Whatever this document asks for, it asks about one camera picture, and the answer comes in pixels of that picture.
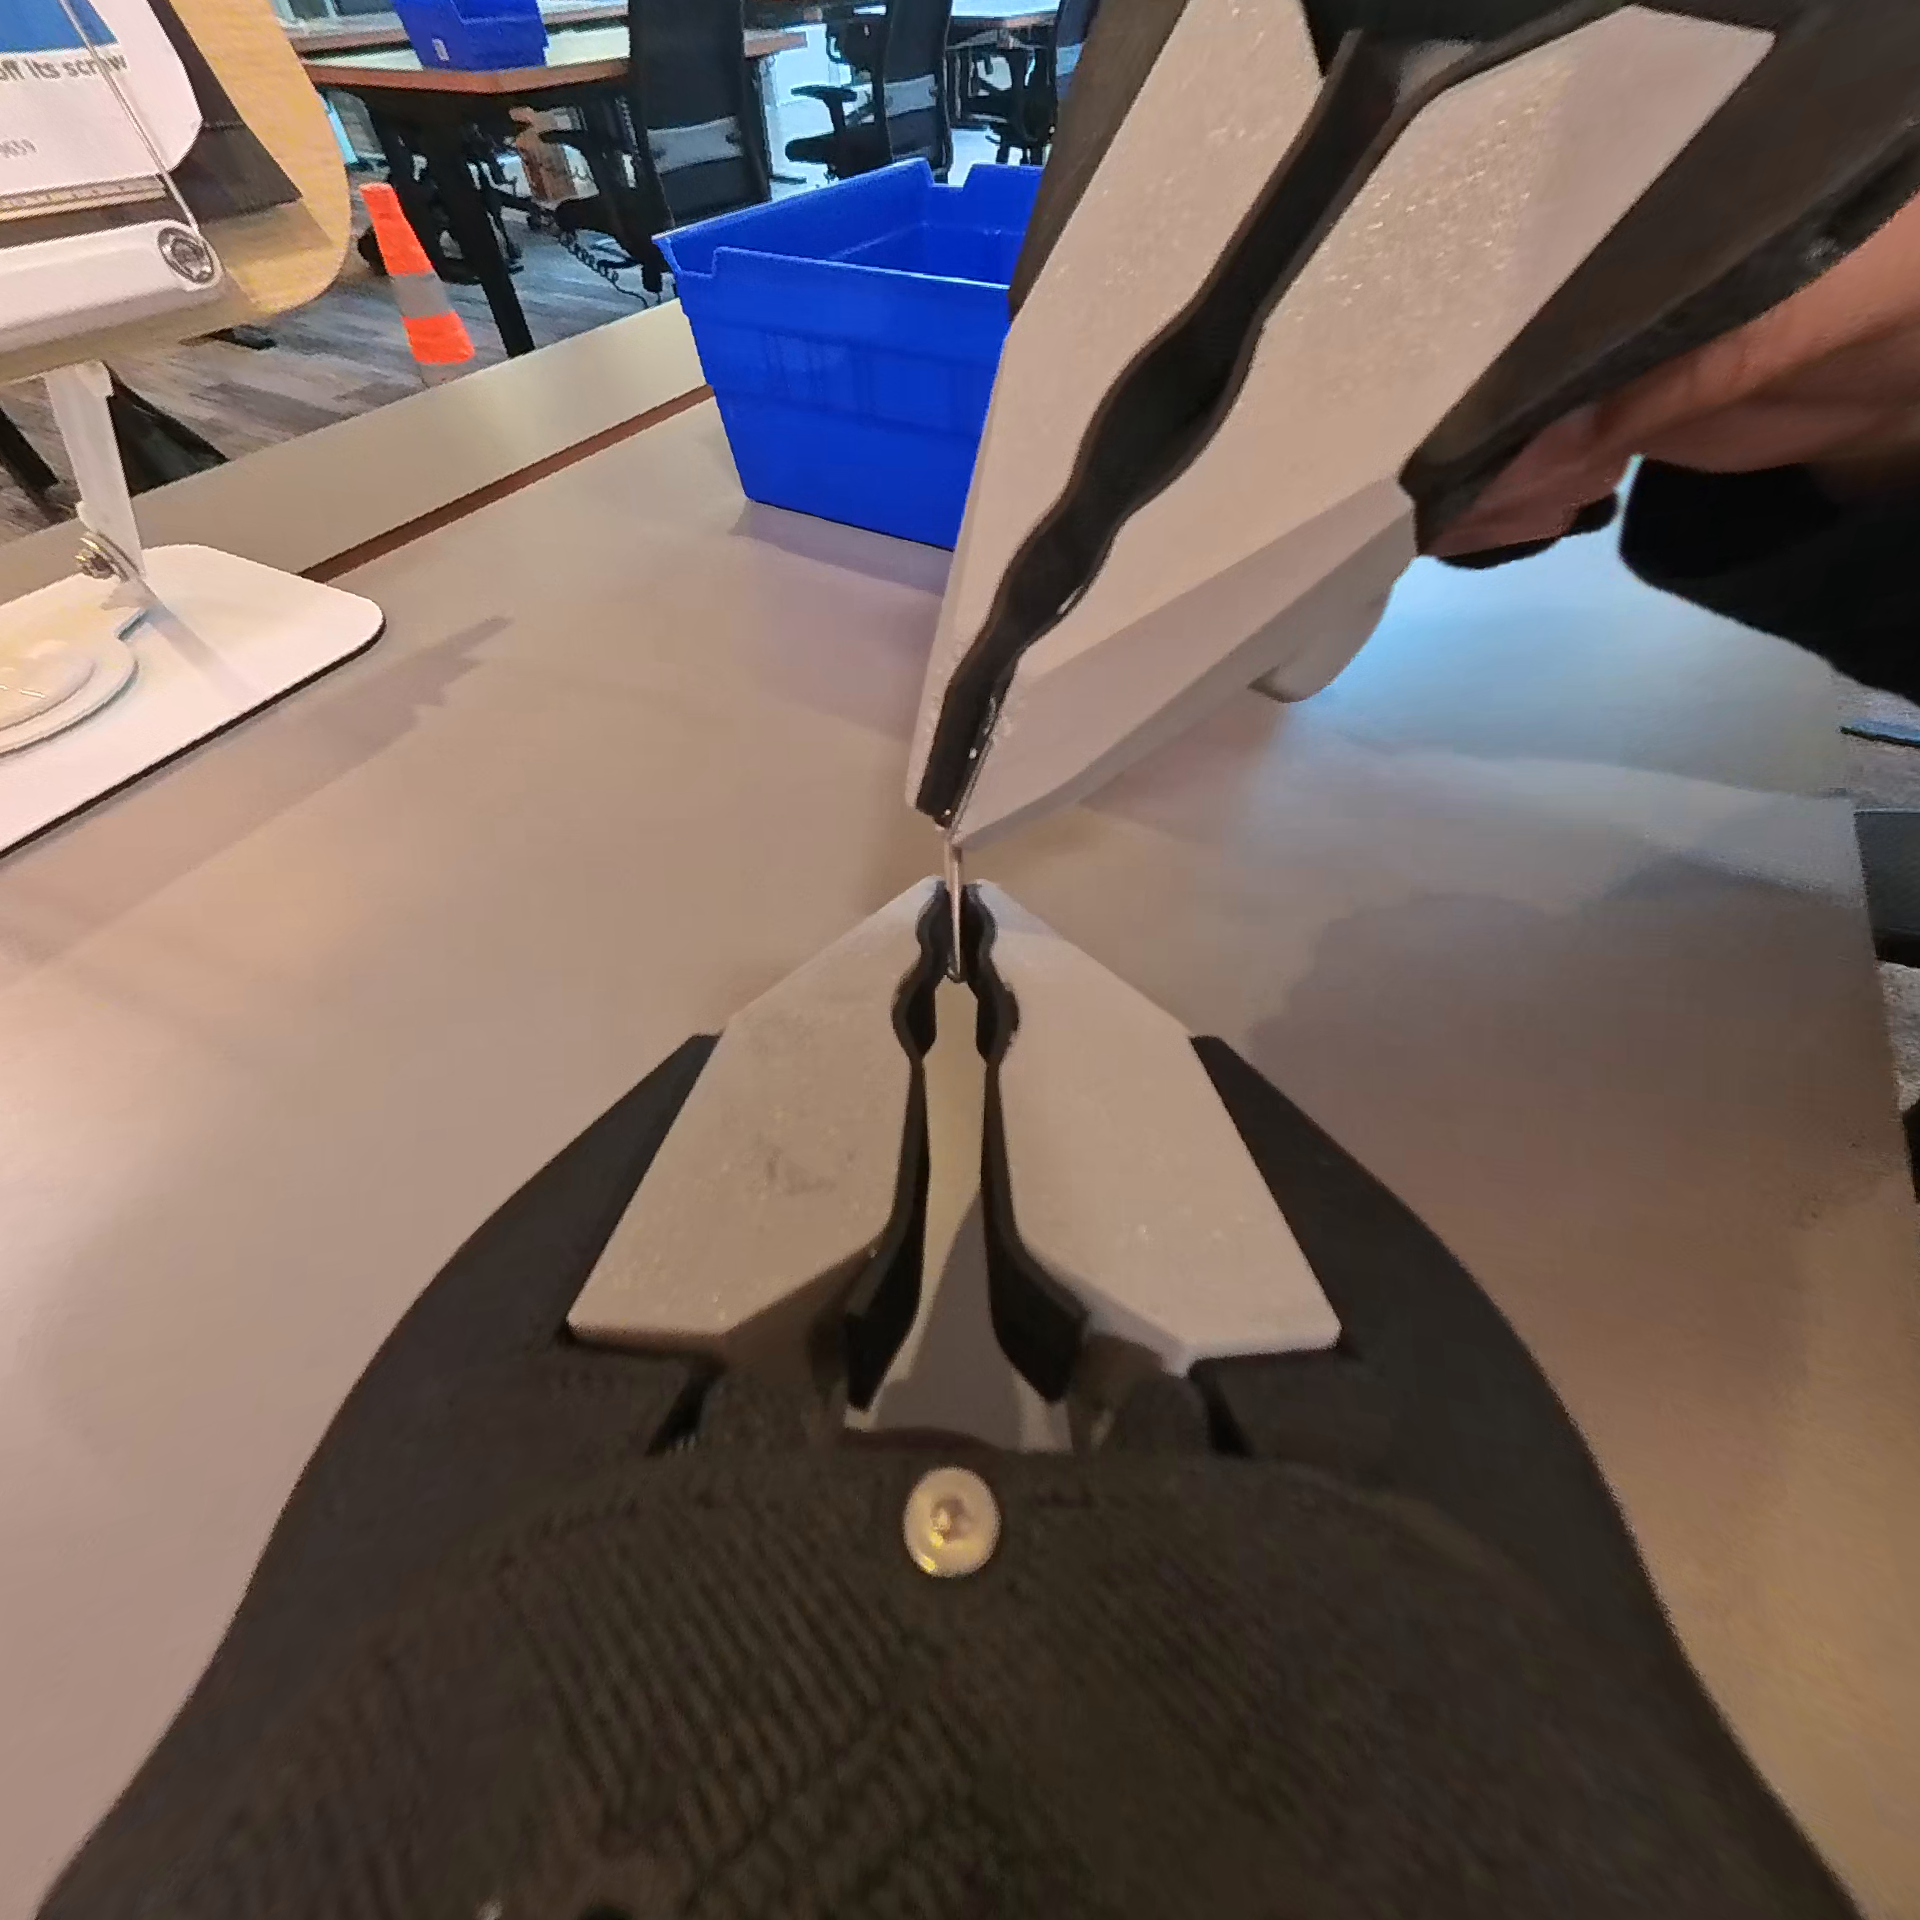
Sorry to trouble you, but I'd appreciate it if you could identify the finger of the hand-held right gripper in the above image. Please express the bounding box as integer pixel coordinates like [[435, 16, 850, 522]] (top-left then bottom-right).
[[943, 11, 1787, 846], [903, 0, 1360, 828]]

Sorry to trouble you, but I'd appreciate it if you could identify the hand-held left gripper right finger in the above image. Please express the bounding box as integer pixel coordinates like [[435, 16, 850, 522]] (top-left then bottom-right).
[[959, 877, 1344, 1404]]

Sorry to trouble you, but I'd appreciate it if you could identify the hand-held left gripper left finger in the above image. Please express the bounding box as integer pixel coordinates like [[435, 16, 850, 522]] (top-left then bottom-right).
[[566, 877, 947, 1413]]

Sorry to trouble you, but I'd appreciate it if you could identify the small metal screw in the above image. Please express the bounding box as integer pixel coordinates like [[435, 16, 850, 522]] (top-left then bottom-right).
[[938, 704, 1003, 985]]

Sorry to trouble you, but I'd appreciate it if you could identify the grey desk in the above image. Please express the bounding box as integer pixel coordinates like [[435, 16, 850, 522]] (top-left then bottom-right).
[[0, 307, 1920, 1920]]

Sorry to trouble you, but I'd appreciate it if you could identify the person's right hand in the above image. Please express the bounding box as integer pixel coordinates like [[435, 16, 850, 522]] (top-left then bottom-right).
[[1439, 292, 1920, 558]]

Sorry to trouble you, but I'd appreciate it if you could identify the black office chair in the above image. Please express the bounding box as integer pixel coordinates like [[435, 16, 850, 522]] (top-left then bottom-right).
[[786, 0, 952, 182], [622, 0, 782, 226]]

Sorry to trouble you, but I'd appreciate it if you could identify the blue plastic bin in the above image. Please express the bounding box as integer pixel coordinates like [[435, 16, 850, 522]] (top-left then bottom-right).
[[655, 157, 1046, 553], [392, 0, 549, 69]]

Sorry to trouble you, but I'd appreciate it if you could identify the wooden top table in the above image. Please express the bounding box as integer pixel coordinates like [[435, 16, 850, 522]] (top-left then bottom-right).
[[300, 24, 812, 357]]

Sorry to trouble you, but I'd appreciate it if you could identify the orange traffic cone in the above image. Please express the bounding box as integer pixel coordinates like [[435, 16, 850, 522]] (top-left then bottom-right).
[[359, 182, 476, 369]]

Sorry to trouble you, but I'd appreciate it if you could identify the white document stand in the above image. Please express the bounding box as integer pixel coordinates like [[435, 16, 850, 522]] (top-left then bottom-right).
[[0, 0, 386, 858]]

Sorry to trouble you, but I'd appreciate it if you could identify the round pale disc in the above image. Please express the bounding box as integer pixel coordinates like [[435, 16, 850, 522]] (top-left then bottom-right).
[[0, 596, 140, 756]]

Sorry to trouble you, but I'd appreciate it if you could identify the instruction sheet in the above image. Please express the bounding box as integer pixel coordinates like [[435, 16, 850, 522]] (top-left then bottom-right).
[[0, 0, 204, 212]]

